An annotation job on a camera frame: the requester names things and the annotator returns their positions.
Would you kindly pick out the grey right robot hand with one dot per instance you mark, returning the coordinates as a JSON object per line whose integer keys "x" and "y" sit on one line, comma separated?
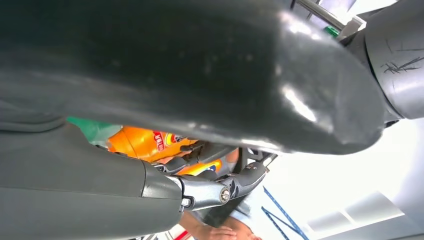
{"x": 165, "y": 66}

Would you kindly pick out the blue metal shelving rack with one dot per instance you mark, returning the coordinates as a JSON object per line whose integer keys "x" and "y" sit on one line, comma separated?
{"x": 285, "y": 212}

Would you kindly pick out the person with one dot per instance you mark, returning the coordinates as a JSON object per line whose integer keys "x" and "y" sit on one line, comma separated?
{"x": 212, "y": 232}

